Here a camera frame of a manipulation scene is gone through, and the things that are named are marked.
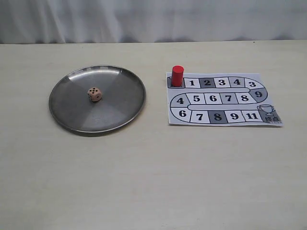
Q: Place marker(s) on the wooden die with black pips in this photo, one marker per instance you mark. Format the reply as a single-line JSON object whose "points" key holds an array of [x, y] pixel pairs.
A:
{"points": [[94, 94]]}

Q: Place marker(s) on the round stainless steel plate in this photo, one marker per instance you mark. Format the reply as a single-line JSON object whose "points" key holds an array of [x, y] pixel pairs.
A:
{"points": [[123, 98]]}

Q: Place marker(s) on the white curtain backdrop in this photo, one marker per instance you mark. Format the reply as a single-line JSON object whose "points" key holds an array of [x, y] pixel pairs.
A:
{"points": [[128, 21]]}

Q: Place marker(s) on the printed paper game board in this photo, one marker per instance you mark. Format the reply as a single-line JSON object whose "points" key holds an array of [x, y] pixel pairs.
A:
{"points": [[221, 99]]}

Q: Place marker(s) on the red cylinder game piece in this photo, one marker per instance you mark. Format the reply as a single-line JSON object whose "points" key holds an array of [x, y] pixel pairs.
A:
{"points": [[177, 76]]}

